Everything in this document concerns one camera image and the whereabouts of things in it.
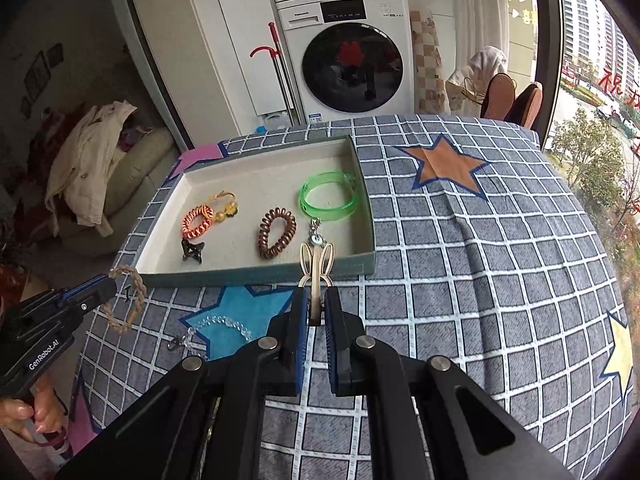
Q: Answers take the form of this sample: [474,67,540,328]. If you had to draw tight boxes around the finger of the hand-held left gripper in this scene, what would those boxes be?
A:
[75,276,119,314]
[56,275,108,307]

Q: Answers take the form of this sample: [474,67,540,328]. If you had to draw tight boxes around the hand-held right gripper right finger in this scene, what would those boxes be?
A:
[322,285,576,480]

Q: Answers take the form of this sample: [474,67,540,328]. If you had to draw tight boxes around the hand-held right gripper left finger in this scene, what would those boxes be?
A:
[54,286,313,480]

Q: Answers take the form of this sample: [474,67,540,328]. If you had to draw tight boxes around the brown braided bracelet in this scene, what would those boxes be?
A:
[106,265,147,334]

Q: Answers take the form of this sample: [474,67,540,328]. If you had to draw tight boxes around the beige rabbit hair clip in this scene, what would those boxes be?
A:
[299,241,335,327]

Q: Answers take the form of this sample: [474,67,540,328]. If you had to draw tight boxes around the black hair claw clip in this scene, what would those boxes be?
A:
[181,239,206,264]

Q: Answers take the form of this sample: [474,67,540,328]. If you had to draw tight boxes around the silver charm pendant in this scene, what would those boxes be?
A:
[307,217,326,251]

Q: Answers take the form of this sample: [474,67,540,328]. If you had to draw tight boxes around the orange spiral hair tie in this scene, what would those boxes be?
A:
[181,204,216,240]

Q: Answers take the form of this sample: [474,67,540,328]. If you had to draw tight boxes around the brown spiral hair tie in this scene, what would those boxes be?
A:
[257,207,298,261]

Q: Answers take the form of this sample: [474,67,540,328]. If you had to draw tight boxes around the green plastic bangle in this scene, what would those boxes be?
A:
[298,171,359,222]

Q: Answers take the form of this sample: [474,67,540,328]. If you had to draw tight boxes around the grey-green shallow box tray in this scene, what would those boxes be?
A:
[135,134,377,289]

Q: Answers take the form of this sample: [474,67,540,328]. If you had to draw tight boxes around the person's left hand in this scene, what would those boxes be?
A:
[0,375,69,447]

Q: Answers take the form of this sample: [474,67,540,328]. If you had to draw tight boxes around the cream clothes pile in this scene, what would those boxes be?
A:
[45,101,139,239]

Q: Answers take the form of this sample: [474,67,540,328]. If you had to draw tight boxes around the pale green sofa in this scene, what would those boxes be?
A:
[60,127,181,256]

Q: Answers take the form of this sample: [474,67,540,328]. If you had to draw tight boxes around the dark red cloth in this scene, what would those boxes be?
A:
[30,109,87,171]

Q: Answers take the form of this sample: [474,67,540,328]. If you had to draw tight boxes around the white plastic bottle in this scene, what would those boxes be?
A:
[262,111,292,132]

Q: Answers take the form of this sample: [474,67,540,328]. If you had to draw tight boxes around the white tall cabinet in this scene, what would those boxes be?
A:
[180,0,297,137]

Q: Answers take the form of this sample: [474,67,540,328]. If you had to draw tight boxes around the white washing machine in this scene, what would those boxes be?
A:
[275,0,416,126]

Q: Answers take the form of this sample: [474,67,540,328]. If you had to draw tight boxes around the brown slipper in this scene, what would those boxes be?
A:
[505,82,543,130]
[482,73,517,121]

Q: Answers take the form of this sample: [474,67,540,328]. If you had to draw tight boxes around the beige checked panel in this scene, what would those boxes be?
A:
[410,7,446,115]

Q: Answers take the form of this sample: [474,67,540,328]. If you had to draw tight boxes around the white cloth bag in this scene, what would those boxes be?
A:
[446,46,509,116]

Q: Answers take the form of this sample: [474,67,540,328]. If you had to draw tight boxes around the clear bead bracelet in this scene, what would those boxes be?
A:
[169,315,255,359]

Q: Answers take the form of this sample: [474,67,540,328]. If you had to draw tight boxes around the large wall picture frame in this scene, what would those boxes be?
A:
[24,52,52,92]

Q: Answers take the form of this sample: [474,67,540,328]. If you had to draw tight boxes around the red-handled mop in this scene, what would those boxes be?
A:
[250,22,297,114]

